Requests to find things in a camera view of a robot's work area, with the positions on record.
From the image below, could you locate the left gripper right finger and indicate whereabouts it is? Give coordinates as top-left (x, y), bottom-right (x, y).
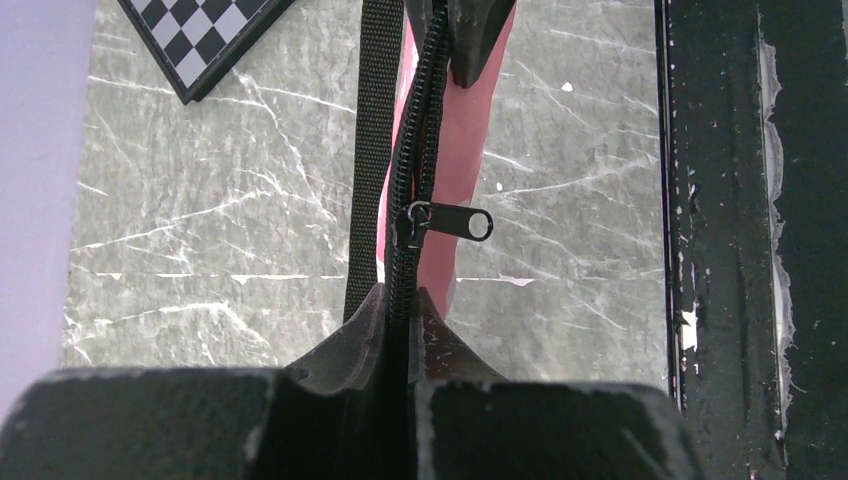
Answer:
top-left (409, 290), bottom-right (704, 479)

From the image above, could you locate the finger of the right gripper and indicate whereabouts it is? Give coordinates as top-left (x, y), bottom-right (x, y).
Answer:
top-left (405, 0), bottom-right (516, 89)

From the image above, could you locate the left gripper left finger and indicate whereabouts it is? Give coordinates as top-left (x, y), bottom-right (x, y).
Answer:
top-left (1, 286), bottom-right (385, 479)

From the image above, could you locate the pink racket bag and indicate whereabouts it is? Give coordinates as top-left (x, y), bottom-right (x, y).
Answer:
top-left (343, 0), bottom-right (518, 326)

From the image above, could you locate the black white chessboard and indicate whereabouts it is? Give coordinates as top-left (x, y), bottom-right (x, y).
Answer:
top-left (118, 0), bottom-right (293, 104)

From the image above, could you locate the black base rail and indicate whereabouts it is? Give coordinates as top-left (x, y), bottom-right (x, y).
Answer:
top-left (655, 1), bottom-right (847, 479)

